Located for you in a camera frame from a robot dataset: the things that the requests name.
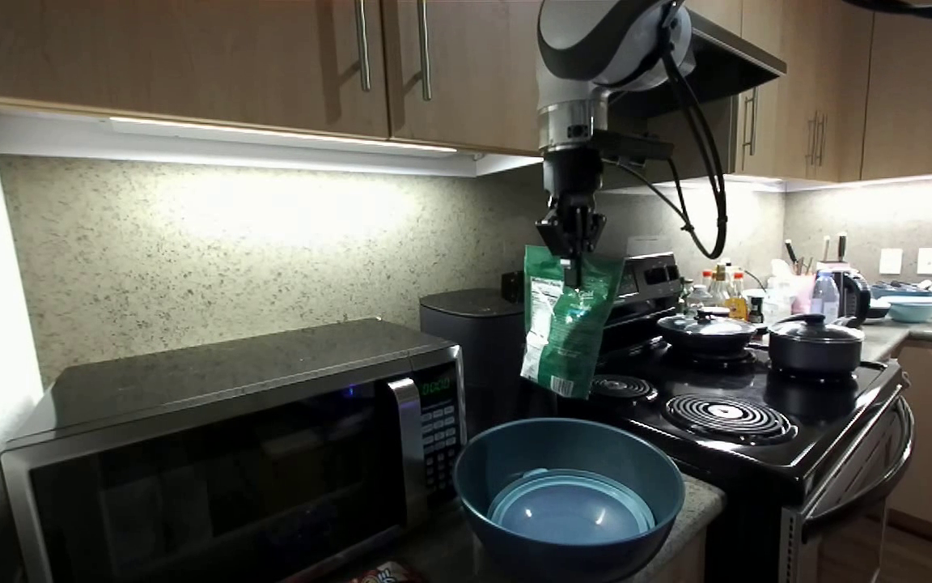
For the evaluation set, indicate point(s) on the stainless steel microwave oven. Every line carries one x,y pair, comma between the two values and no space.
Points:
228,464

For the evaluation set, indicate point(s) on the green sachet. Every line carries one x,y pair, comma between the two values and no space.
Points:
565,336

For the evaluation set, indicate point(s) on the white wall outlet plate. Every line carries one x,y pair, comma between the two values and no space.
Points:
891,259

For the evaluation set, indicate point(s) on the black pan with lid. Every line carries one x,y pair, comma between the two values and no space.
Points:
710,336

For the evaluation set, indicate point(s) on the black electric stove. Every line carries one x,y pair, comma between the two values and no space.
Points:
809,442

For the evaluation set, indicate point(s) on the black kettle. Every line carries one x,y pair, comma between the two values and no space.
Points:
855,293

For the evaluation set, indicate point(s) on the wooden corner upper cabinet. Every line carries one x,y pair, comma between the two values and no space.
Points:
921,84

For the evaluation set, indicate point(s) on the wooden upper cabinet door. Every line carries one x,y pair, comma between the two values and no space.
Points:
163,54
475,65

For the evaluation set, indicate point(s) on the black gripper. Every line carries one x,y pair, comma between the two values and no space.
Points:
574,178

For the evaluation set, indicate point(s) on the light blue bowl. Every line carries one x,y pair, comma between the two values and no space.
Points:
916,310

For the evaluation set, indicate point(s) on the steel range hood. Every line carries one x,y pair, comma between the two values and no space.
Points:
728,65

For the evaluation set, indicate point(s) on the clear plastic bottle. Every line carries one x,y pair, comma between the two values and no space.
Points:
823,296

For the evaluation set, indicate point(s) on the amber oil bottle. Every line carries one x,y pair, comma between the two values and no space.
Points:
740,298

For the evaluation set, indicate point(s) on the black pot with lid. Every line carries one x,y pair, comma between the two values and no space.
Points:
812,351

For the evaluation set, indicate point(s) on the under-cabinet light strip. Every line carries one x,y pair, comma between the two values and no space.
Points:
217,141

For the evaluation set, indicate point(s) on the blue dish bowl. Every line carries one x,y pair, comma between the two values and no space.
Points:
566,496

